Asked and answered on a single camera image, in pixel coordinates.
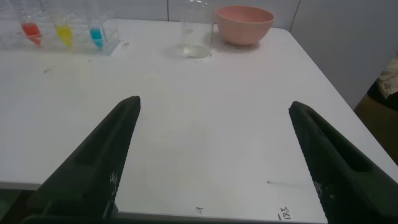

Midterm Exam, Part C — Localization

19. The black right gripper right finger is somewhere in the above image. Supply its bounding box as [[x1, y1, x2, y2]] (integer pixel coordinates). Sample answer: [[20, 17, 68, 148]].
[[288, 100, 398, 224]]

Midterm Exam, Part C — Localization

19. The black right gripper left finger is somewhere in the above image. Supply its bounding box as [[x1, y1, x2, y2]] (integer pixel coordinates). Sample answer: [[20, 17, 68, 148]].
[[26, 95, 141, 219]]

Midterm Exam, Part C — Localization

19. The test tube with blue pigment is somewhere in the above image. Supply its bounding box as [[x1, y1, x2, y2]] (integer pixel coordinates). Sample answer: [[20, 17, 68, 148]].
[[83, 0, 108, 50]]

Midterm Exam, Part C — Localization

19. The test tube with yellow pigment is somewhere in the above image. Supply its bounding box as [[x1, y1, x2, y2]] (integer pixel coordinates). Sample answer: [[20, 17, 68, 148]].
[[46, 0, 75, 49]]

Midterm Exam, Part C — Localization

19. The clear plastic test tube rack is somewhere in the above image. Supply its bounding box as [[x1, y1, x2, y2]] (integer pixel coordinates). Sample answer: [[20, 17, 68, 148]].
[[0, 0, 121, 56]]

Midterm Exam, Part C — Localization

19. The test tube with red pigment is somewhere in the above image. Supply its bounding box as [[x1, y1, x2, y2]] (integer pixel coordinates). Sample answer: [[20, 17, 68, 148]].
[[9, 0, 43, 47]]

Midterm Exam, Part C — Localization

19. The clear glass beaker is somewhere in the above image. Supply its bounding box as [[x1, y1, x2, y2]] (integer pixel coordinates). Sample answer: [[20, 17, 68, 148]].
[[179, 0, 216, 59]]

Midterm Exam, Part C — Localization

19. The beige and black background bundle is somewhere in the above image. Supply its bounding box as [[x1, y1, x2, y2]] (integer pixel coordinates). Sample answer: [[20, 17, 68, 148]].
[[366, 57, 398, 111]]

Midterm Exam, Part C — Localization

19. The pink bowl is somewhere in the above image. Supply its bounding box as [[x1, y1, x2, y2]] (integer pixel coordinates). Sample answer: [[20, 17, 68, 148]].
[[215, 4, 275, 47]]

